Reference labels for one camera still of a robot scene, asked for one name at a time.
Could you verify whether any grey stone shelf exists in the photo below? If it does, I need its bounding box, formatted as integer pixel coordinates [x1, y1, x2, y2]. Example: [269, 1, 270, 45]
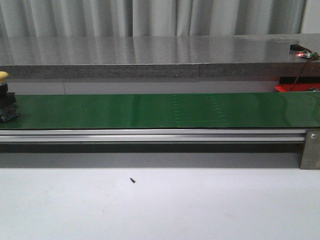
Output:
[0, 34, 320, 80]

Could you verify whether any black usb plug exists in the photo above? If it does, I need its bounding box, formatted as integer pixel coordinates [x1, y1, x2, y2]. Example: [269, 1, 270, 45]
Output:
[289, 44, 304, 54]

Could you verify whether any grey curtain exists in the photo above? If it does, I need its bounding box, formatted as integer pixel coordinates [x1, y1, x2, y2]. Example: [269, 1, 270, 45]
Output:
[0, 0, 307, 37]

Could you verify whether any red plastic tray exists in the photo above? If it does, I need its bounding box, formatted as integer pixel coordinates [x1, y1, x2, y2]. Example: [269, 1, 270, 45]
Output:
[274, 83, 320, 93]

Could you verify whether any aluminium conveyor rail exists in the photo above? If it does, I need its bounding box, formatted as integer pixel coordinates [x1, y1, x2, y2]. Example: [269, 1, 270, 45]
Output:
[0, 128, 307, 144]

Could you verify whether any small green circuit board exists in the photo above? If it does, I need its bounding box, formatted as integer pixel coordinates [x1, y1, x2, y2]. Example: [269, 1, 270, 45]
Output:
[296, 50, 320, 60]

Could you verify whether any green conveyor belt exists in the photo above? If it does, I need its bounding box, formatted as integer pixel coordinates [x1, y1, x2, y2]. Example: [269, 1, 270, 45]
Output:
[0, 92, 320, 130]

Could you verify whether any steel conveyor bracket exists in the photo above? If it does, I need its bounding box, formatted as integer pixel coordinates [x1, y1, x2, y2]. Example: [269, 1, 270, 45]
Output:
[300, 129, 320, 170]

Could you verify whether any thin orange wire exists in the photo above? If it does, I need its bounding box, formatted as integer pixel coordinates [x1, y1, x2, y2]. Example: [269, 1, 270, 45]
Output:
[289, 56, 314, 92]

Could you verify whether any yellow mushroom push button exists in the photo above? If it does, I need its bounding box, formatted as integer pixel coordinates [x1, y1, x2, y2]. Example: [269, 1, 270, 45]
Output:
[0, 71, 20, 123]

